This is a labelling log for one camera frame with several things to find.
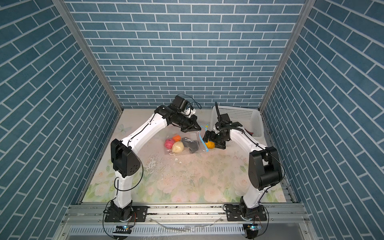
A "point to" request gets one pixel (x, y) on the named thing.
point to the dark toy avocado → (194, 146)
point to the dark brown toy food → (187, 142)
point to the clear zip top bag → (198, 135)
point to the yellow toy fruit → (210, 144)
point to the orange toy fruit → (177, 138)
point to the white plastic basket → (251, 119)
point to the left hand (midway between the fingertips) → (202, 128)
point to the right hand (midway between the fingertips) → (207, 141)
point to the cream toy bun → (177, 147)
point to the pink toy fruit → (169, 143)
